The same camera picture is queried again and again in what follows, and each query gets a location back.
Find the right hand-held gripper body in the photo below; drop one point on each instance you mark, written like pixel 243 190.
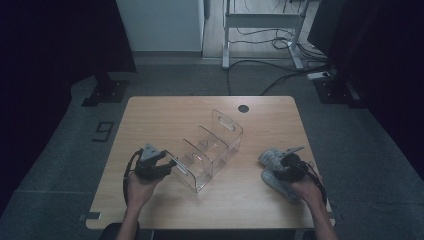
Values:
pixel 295 168

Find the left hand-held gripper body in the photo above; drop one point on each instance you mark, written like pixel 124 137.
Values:
pixel 148 168

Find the grey striped cloth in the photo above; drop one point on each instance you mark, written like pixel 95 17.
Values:
pixel 271 160

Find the clear acrylic divided organizer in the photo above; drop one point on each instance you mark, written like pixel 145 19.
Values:
pixel 206 153

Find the person's left hand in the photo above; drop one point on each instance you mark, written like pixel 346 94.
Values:
pixel 140 191

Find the person's right hand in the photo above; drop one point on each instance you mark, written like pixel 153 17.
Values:
pixel 310 195

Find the black table grommet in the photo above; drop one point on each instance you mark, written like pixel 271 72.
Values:
pixel 243 108

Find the black stand base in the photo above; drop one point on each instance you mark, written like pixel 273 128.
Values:
pixel 336 93
pixel 108 91

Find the white power strip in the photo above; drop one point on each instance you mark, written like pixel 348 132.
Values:
pixel 318 75

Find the dark curtain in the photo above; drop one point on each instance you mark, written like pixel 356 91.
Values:
pixel 40 66
pixel 393 66

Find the white desk frame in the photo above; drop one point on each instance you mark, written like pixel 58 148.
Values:
pixel 263 20

